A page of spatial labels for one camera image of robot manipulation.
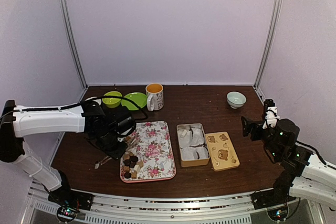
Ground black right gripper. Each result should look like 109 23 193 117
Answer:
241 116 282 161

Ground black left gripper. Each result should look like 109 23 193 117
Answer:
93 130 128 161

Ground metal tongs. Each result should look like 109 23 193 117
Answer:
93 136 137 169

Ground white chocolate cube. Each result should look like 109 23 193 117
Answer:
133 165 141 172

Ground beige bear tin lid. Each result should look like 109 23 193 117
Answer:
205 132 240 172

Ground beige bear tin box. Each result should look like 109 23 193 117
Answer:
176 123 209 167

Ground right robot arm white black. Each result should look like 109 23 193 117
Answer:
241 99 335 209

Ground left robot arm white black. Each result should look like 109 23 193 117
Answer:
1 99 136 207

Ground dark round chocolate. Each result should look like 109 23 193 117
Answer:
124 172 132 179
130 156 139 163

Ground dark round chocolate front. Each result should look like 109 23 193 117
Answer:
124 172 132 179

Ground tan chocolate square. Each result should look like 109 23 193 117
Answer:
131 171 138 179

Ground pale blue ceramic bowl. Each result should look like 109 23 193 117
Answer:
226 91 247 109

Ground green plastic bowl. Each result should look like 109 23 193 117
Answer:
102 91 122 109

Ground floral rectangular tray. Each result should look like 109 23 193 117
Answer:
120 121 176 183

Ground white black bowl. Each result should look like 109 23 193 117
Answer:
85 97 102 105

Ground green plastic plate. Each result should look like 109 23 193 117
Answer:
121 92 147 111

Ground white mug orange inside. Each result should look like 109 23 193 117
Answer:
145 83 164 112

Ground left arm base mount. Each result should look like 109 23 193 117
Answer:
48 190 93 210

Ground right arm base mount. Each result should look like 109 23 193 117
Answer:
250 189 296 210

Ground aluminium front rail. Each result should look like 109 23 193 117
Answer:
19 181 327 223

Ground right aluminium frame post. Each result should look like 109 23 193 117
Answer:
254 0 283 92

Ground aluminium frame post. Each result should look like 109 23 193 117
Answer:
254 0 283 92
59 0 88 89

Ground left aluminium frame post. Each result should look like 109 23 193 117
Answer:
59 0 88 89

